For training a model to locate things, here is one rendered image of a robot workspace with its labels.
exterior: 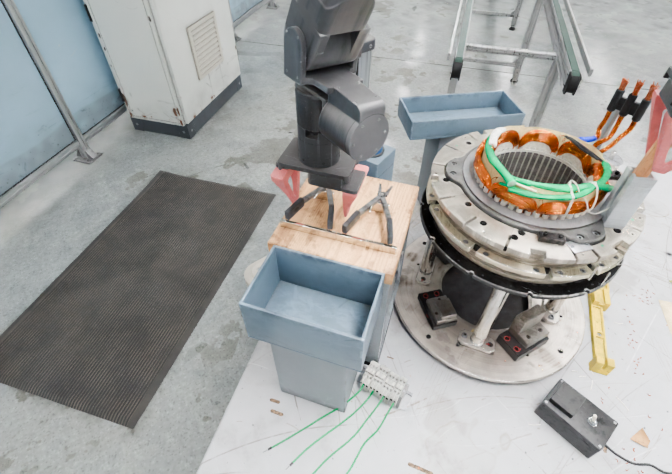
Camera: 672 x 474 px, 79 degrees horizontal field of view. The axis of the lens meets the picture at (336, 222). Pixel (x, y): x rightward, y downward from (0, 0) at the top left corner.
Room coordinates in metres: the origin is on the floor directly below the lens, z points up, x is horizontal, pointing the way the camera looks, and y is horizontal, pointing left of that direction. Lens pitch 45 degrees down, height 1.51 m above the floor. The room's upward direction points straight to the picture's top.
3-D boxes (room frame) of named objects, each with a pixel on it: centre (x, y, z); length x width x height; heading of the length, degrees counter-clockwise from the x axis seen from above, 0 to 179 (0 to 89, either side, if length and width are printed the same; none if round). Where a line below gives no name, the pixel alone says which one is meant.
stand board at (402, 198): (0.47, -0.02, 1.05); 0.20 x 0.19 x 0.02; 161
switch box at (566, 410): (0.25, -0.40, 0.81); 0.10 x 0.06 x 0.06; 41
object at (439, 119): (0.81, -0.27, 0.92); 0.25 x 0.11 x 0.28; 98
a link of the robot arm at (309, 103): (0.45, 0.02, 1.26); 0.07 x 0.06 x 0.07; 37
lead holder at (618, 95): (0.55, -0.43, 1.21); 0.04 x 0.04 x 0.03; 76
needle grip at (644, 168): (0.42, -0.40, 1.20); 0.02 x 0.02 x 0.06
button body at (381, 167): (0.68, -0.07, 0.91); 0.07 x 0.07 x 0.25; 54
